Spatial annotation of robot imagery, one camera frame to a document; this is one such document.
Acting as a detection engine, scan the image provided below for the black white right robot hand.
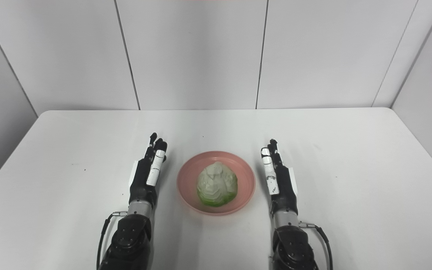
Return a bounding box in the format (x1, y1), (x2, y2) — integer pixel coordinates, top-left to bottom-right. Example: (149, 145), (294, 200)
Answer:
(260, 139), (299, 216)

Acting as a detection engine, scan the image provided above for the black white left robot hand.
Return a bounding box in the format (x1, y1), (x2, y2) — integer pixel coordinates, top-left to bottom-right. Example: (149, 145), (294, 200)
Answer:
(129, 132), (168, 205)

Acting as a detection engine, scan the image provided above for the pink plate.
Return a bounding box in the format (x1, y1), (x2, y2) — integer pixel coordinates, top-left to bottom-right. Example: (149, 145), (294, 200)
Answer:
(176, 151), (257, 216)

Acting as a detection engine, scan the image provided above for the green white toy cabbage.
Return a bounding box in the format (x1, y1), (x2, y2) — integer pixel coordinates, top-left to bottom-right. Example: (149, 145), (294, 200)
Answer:
(196, 161), (238, 207)

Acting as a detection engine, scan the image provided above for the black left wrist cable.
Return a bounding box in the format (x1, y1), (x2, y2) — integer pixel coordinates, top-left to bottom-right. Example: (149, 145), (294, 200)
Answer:
(96, 211), (128, 270)

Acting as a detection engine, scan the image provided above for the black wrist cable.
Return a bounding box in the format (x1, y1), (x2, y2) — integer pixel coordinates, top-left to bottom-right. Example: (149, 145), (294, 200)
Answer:
(96, 211), (128, 270)
(298, 221), (333, 270)

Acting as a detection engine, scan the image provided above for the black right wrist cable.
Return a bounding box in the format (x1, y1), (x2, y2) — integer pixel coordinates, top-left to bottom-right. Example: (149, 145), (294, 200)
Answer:
(298, 221), (333, 270)

